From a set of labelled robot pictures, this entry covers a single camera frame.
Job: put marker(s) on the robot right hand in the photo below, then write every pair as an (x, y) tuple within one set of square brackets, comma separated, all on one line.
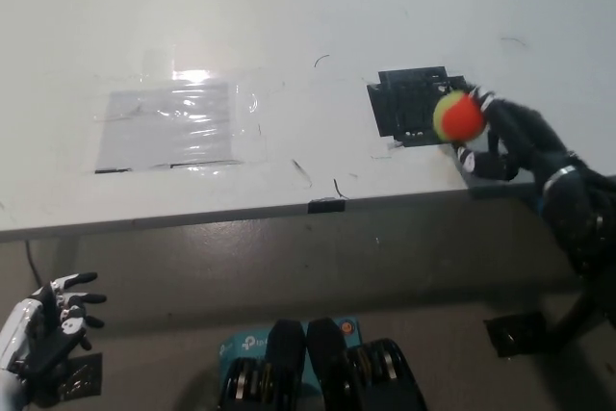
[(524, 136)]

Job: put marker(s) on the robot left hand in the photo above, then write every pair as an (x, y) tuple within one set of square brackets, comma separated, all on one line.
[(48, 334)]

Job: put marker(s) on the orange and yellow tennis ball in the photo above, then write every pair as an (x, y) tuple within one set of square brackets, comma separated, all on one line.
[(457, 117)]

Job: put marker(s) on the black floor tape square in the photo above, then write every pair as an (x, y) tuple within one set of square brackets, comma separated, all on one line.
[(84, 377), (512, 336)]

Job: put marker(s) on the black tape patch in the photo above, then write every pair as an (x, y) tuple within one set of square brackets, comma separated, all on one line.
[(399, 103)]

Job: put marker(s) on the black metal table leg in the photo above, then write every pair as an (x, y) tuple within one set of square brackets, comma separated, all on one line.
[(575, 319)]

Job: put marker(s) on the teal router box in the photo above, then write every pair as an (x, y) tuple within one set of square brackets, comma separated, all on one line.
[(245, 346)]

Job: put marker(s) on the short black tape strip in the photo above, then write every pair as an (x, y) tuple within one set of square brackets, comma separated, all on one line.
[(327, 206)]

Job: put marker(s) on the clear plastic film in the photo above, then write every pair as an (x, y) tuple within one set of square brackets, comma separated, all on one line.
[(250, 103)]

